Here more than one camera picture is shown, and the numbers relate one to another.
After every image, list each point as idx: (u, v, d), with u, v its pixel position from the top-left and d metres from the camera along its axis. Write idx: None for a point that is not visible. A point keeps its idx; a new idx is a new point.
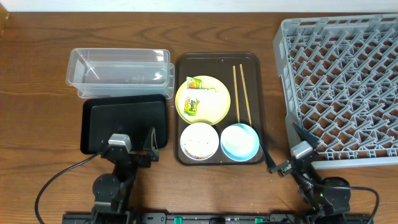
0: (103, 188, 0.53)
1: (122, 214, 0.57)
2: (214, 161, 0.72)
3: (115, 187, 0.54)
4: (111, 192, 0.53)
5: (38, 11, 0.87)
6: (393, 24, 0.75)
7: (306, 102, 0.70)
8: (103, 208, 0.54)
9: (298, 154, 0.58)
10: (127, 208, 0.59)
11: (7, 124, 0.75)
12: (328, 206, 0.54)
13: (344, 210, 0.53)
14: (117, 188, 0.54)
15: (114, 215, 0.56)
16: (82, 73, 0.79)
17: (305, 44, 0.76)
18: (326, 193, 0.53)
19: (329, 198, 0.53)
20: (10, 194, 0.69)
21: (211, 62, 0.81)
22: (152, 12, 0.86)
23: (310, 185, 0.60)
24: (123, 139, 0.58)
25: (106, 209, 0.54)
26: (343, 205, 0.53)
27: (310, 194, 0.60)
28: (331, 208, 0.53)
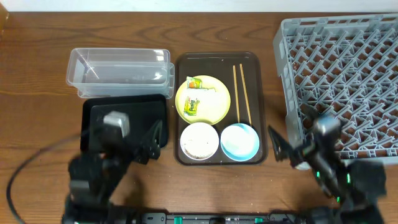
0: (81, 167, 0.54)
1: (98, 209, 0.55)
2: (214, 161, 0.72)
3: (93, 167, 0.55)
4: (89, 170, 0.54)
5: (38, 11, 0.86)
6: (394, 23, 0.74)
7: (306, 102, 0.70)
8: (78, 197, 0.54)
9: (325, 126, 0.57)
10: (109, 201, 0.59)
11: (7, 124, 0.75)
12: (360, 193, 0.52)
13: (379, 193, 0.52)
14: (95, 167, 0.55)
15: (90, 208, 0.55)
16: (82, 72, 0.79)
17: (305, 44, 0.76)
18: (358, 178, 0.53)
19: (360, 180, 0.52)
20: (10, 194, 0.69)
21: (211, 62, 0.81)
22: (152, 11, 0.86)
23: (331, 173, 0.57)
24: (119, 120, 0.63)
25: (85, 198, 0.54)
26: (379, 188, 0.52)
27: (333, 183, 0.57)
28: (364, 193, 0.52)
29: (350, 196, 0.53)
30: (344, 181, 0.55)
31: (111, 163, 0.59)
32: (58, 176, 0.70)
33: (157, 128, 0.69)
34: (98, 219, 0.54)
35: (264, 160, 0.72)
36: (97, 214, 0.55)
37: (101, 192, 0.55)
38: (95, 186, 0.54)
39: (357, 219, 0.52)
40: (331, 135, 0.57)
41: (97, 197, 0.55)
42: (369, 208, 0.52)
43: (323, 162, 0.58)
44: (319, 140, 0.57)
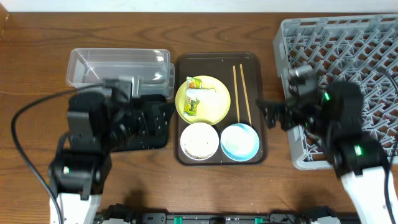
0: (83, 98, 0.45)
1: (88, 160, 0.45)
2: (214, 161, 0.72)
3: (97, 98, 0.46)
4: (91, 101, 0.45)
5: (38, 11, 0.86)
6: (394, 23, 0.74)
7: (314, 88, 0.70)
8: (76, 133, 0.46)
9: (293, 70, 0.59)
10: (106, 150, 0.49)
11: (7, 124, 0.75)
12: (339, 107, 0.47)
13: (358, 101, 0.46)
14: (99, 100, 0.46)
15: (83, 154, 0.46)
16: (82, 73, 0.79)
17: (305, 44, 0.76)
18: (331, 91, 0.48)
19: (333, 90, 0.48)
20: (10, 193, 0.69)
21: (211, 62, 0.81)
22: (152, 12, 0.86)
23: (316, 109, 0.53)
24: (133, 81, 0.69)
25: (83, 134, 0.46)
26: (355, 95, 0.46)
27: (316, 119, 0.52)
28: (342, 102, 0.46)
29: (331, 120, 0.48)
30: (324, 109, 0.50)
31: (122, 117, 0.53)
32: None
33: (166, 107, 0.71)
34: (87, 163, 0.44)
35: (264, 160, 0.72)
36: (88, 160, 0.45)
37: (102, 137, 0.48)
38: (94, 124, 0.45)
39: (348, 141, 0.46)
40: (303, 76, 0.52)
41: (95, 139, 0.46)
42: (353, 126, 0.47)
43: (304, 102, 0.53)
44: (295, 80, 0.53)
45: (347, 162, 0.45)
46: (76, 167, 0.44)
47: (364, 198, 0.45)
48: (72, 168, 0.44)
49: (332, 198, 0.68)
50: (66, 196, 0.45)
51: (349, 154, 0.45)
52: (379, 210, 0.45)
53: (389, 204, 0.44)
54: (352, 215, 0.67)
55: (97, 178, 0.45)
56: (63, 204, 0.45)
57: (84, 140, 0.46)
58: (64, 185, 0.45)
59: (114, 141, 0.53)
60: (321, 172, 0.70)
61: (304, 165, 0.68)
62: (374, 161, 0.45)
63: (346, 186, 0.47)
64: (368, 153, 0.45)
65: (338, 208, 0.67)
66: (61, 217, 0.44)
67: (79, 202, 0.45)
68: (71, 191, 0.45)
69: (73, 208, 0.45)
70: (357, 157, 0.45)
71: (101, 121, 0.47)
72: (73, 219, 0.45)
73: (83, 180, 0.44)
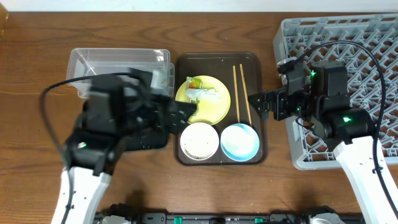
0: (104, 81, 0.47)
1: (105, 139, 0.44)
2: (214, 161, 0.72)
3: (116, 81, 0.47)
4: (111, 84, 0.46)
5: (38, 11, 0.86)
6: (394, 23, 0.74)
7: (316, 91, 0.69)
8: (94, 112, 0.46)
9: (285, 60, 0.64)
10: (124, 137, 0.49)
11: (7, 124, 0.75)
12: (325, 81, 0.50)
13: (341, 71, 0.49)
14: (117, 85, 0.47)
15: (101, 134, 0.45)
16: (82, 72, 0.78)
17: (305, 44, 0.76)
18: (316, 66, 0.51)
19: (318, 65, 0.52)
20: (10, 193, 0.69)
21: (211, 62, 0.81)
22: (152, 12, 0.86)
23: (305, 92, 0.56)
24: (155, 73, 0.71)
25: (102, 114, 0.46)
26: (337, 68, 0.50)
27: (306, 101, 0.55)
28: (326, 73, 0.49)
29: (319, 94, 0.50)
30: (311, 88, 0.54)
31: (137, 107, 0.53)
32: None
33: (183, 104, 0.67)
34: (104, 142, 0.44)
35: (263, 160, 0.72)
36: (104, 138, 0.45)
37: (120, 119, 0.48)
38: (112, 105, 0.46)
39: (336, 112, 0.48)
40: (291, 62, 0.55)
41: (112, 120, 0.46)
42: (341, 99, 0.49)
43: (293, 88, 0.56)
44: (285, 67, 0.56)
45: (337, 131, 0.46)
46: (93, 144, 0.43)
47: (354, 162, 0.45)
48: (89, 145, 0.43)
49: (332, 198, 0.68)
50: (79, 169, 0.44)
51: (337, 122, 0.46)
52: (369, 175, 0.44)
53: (378, 167, 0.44)
54: (352, 215, 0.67)
55: (110, 158, 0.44)
56: (76, 175, 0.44)
57: (102, 121, 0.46)
58: (79, 161, 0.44)
59: (129, 128, 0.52)
60: (321, 172, 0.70)
61: (305, 165, 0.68)
62: (362, 129, 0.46)
63: (337, 157, 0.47)
64: (357, 121, 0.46)
65: (338, 208, 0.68)
66: (73, 188, 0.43)
67: (91, 178, 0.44)
68: (84, 166, 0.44)
69: (84, 180, 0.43)
70: (346, 124, 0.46)
71: (119, 104, 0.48)
72: (84, 191, 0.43)
73: (96, 157, 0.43)
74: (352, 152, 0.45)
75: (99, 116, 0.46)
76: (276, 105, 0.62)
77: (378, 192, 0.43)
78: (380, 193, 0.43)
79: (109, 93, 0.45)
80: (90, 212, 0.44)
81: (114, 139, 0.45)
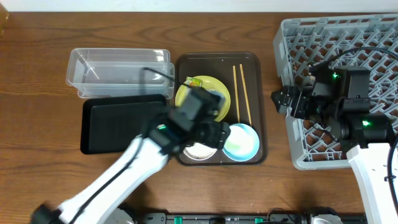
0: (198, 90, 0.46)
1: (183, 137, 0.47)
2: (214, 161, 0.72)
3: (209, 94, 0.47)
4: (205, 93, 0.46)
5: (38, 11, 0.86)
6: (394, 23, 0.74)
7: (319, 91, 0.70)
8: (182, 111, 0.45)
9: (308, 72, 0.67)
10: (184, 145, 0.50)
11: (7, 124, 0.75)
12: (346, 83, 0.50)
13: (363, 78, 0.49)
14: (212, 98, 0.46)
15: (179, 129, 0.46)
16: (82, 72, 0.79)
17: (305, 44, 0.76)
18: (340, 69, 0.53)
19: (342, 70, 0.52)
20: (10, 193, 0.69)
21: (211, 62, 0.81)
22: (152, 12, 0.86)
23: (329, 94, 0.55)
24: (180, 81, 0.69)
25: (188, 114, 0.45)
26: (362, 74, 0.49)
27: (326, 103, 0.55)
28: (347, 78, 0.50)
29: (340, 96, 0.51)
30: (333, 91, 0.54)
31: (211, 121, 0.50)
32: (58, 176, 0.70)
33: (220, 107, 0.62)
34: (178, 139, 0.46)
35: (263, 161, 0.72)
36: (180, 133, 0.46)
37: (197, 127, 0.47)
38: (200, 114, 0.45)
39: (356, 115, 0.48)
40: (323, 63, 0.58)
41: (190, 125, 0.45)
42: (360, 102, 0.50)
43: (320, 89, 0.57)
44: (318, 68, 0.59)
45: (354, 134, 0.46)
46: (170, 132, 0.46)
47: (367, 167, 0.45)
48: (167, 130, 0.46)
49: (332, 199, 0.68)
50: (148, 144, 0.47)
51: (356, 124, 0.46)
52: (380, 182, 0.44)
53: (391, 176, 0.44)
54: (351, 215, 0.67)
55: (175, 150, 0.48)
56: (143, 146, 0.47)
57: (183, 122, 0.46)
58: (152, 137, 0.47)
59: (194, 139, 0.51)
60: (321, 172, 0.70)
61: (304, 165, 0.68)
62: (380, 135, 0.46)
63: (350, 160, 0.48)
64: (375, 126, 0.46)
65: (338, 208, 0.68)
66: (135, 155, 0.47)
67: (155, 155, 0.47)
68: (153, 143, 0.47)
69: (148, 155, 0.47)
70: (364, 128, 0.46)
71: (204, 116, 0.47)
72: (143, 162, 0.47)
73: (164, 144, 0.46)
74: (367, 157, 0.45)
75: (183, 116, 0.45)
76: (298, 101, 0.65)
77: (386, 200, 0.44)
78: (387, 200, 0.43)
79: (203, 102, 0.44)
80: (137, 181, 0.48)
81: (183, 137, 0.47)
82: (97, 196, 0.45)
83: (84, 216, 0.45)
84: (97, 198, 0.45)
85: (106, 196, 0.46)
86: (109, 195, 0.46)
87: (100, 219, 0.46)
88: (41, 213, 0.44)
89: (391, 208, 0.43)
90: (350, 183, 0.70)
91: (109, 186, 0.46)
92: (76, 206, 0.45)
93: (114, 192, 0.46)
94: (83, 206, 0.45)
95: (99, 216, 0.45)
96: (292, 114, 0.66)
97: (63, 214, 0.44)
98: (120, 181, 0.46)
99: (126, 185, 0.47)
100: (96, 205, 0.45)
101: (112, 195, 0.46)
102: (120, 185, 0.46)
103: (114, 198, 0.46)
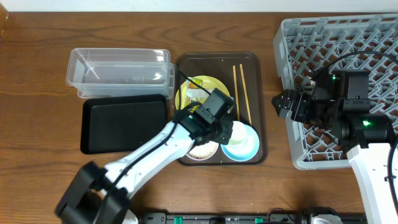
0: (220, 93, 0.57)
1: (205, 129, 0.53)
2: (214, 161, 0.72)
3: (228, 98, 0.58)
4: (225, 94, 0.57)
5: (38, 11, 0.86)
6: (394, 23, 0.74)
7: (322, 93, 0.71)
8: (207, 106, 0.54)
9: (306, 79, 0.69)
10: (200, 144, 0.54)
11: (7, 124, 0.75)
12: (345, 84, 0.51)
13: (362, 79, 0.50)
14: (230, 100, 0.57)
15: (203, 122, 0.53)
16: (82, 71, 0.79)
17: (305, 44, 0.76)
18: (339, 71, 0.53)
19: (340, 72, 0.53)
20: (10, 193, 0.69)
21: (211, 61, 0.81)
22: (152, 12, 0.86)
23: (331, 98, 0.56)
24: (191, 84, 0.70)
25: (211, 110, 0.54)
26: (360, 74, 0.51)
27: (326, 106, 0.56)
28: (347, 79, 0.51)
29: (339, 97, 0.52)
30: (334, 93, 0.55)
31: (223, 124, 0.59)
32: (58, 176, 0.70)
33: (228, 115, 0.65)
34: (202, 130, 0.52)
35: (263, 161, 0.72)
36: (203, 126, 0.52)
37: (216, 126, 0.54)
38: (221, 109, 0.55)
39: (356, 116, 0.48)
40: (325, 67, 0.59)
41: (212, 119, 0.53)
42: (360, 103, 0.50)
43: (321, 94, 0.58)
44: (321, 71, 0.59)
45: (354, 134, 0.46)
46: (197, 122, 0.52)
47: (366, 167, 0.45)
48: (194, 121, 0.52)
49: (332, 199, 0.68)
50: (181, 128, 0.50)
51: (356, 124, 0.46)
52: (380, 182, 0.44)
53: (391, 176, 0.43)
54: (351, 215, 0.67)
55: (198, 140, 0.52)
56: (178, 127, 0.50)
57: (206, 116, 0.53)
58: (183, 124, 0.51)
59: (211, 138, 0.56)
60: (321, 172, 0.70)
61: (304, 165, 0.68)
62: (380, 135, 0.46)
63: (351, 159, 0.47)
64: (375, 126, 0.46)
65: (338, 208, 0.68)
66: (171, 134, 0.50)
67: (186, 138, 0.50)
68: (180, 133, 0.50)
69: (182, 135, 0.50)
70: (364, 127, 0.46)
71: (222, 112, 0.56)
72: (178, 140, 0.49)
73: (192, 132, 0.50)
74: (366, 157, 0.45)
75: (208, 111, 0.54)
76: (298, 104, 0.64)
77: (386, 200, 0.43)
78: (387, 200, 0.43)
79: (224, 101, 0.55)
80: (169, 158, 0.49)
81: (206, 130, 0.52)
82: (140, 162, 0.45)
83: (124, 181, 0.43)
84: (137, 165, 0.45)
85: (143, 165, 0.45)
86: (148, 165, 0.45)
87: (134, 190, 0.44)
88: (87, 172, 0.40)
89: (391, 208, 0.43)
90: (350, 183, 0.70)
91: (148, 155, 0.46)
92: (118, 170, 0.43)
93: (152, 163, 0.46)
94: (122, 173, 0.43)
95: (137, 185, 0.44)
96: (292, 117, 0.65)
97: (109, 173, 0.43)
98: (158, 154, 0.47)
99: (161, 159, 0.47)
100: (137, 171, 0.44)
101: (150, 165, 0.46)
102: (160, 155, 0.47)
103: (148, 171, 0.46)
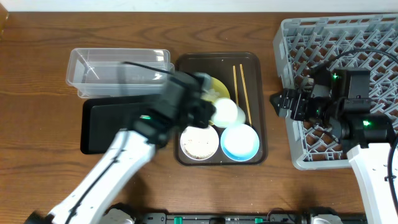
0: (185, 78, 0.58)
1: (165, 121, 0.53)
2: (214, 161, 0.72)
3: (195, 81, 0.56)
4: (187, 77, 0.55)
5: (37, 11, 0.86)
6: (394, 23, 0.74)
7: None
8: (164, 98, 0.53)
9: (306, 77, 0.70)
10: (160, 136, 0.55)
11: (7, 124, 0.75)
12: (346, 83, 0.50)
13: (364, 78, 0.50)
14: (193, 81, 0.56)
15: (160, 117, 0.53)
16: (82, 72, 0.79)
17: (305, 44, 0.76)
18: (341, 70, 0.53)
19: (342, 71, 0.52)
20: (10, 193, 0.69)
21: (211, 61, 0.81)
22: (152, 12, 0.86)
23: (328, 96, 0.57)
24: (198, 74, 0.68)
25: (170, 101, 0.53)
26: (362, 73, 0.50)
27: (324, 104, 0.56)
28: (348, 78, 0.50)
29: (341, 96, 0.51)
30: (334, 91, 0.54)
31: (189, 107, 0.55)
32: (58, 176, 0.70)
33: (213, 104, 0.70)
34: (160, 126, 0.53)
35: (263, 161, 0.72)
36: (164, 120, 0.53)
37: (182, 112, 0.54)
38: (182, 98, 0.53)
39: (356, 116, 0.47)
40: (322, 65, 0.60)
41: (173, 111, 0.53)
42: (361, 102, 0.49)
43: (318, 92, 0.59)
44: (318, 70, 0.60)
45: (354, 134, 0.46)
46: (155, 119, 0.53)
47: (367, 167, 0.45)
48: (152, 120, 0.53)
49: (332, 199, 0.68)
50: (135, 135, 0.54)
51: (356, 124, 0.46)
52: (380, 182, 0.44)
53: (391, 176, 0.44)
54: (351, 215, 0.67)
55: (160, 137, 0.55)
56: (130, 137, 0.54)
57: (164, 110, 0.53)
58: (138, 125, 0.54)
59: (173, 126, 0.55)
60: (321, 172, 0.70)
61: (305, 165, 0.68)
62: (381, 135, 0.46)
63: (351, 159, 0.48)
64: (376, 126, 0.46)
65: (338, 208, 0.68)
66: (122, 147, 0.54)
67: (143, 143, 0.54)
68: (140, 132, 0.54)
69: (135, 144, 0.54)
70: (364, 128, 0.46)
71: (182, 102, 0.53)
72: (131, 154, 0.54)
73: (150, 130, 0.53)
74: (366, 157, 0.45)
75: (166, 101, 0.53)
76: (297, 103, 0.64)
77: (386, 199, 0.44)
78: (387, 200, 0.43)
79: (183, 86, 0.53)
80: (126, 172, 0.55)
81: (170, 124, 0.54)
82: (87, 196, 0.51)
83: (74, 219, 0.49)
84: (85, 200, 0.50)
85: (90, 199, 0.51)
86: (97, 198, 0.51)
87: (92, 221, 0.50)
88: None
89: (391, 207, 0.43)
90: (350, 183, 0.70)
91: (95, 185, 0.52)
92: (66, 211, 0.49)
93: (100, 191, 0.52)
94: (73, 215, 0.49)
95: (90, 217, 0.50)
96: (291, 117, 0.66)
97: (55, 218, 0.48)
98: (109, 176, 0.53)
99: (115, 177, 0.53)
100: (88, 206, 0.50)
101: (98, 195, 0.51)
102: (112, 180, 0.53)
103: (101, 203, 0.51)
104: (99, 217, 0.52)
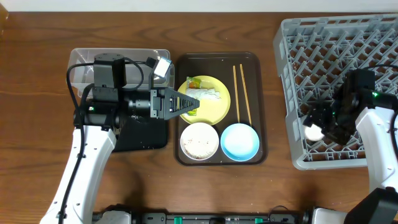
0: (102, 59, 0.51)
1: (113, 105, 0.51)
2: (214, 161, 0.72)
3: (112, 56, 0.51)
4: (112, 57, 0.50)
5: (38, 11, 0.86)
6: (394, 23, 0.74)
7: (335, 88, 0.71)
8: (99, 83, 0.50)
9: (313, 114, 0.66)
10: (118, 122, 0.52)
11: (7, 124, 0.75)
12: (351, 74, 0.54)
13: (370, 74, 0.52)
14: (121, 57, 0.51)
15: (106, 102, 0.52)
16: (82, 73, 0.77)
17: (305, 44, 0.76)
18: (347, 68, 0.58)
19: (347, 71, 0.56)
20: (10, 193, 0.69)
21: (210, 62, 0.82)
22: (152, 12, 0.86)
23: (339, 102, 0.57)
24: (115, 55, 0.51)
25: (107, 84, 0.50)
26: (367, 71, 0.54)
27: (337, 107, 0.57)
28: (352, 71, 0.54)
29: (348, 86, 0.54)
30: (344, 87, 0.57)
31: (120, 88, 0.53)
32: (58, 176, 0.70)
33: (176, 99, 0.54)
34: (108, 109, 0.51)
35: (263, 160, 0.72)
36: (111, 104, 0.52)
37: (123, 94, 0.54)
38: (115, 74, 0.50)
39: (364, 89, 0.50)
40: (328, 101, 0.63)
41: (115, 92, 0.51)
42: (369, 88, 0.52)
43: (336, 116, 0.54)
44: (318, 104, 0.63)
45: (364, 100, 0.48)
46: (101, 109, 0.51)
47: (371, 123, 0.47)
48: (99, 109, 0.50)
49: (332, 198, 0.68)
50: (91, 128, 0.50)
51: (365, 93, 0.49)
52: (384, 136, 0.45)
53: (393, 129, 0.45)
54: None
55: (117, 122, 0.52)
56: (89, 129, 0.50)
57: (106, 95, 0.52)
58: (89, 120, 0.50)
59: (122, 111, 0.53)
60: (321, 172, 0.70)
61: (305, 165, 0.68)
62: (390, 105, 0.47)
63: (358, 122, 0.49)
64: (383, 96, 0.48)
65: (338, 208, 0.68)
66: (85, 140, 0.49)
67: (100, 132, 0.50)
68: (93, 125, 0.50)
69: (95, 134, 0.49)
70: (373, 95, 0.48)
71: (117, 80, 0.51)
72: (94, 142, 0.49)
73: (103, 120, 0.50)
74: (372, 116, 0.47)
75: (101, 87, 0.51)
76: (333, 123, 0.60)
77: (390, 150, 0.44)
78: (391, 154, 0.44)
79: (113, 64, 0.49)
80: (97, 163, 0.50)
81: (119, 108, 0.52)
82: (68, 196, 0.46)
83: (67, 221, 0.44)
84: (69, 201, 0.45)
85: (73, 196, 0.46)
86: (78, 193, 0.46)
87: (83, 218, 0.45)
88: None
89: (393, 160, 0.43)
90: (350, 183, 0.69)
91: (73, 182, 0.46)
92: (55, 216, 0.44)
93: (79, 186, 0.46)
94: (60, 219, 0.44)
95: (80, 214, 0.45)
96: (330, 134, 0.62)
97: None
98: (82, 170, 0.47)
99: (89, 170, 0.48)
100: (73, 205, 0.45)
101: (80, 190, 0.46)
102: (86, 172, 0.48)
103: (84, 197, 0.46)
104: (89, 210, 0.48)
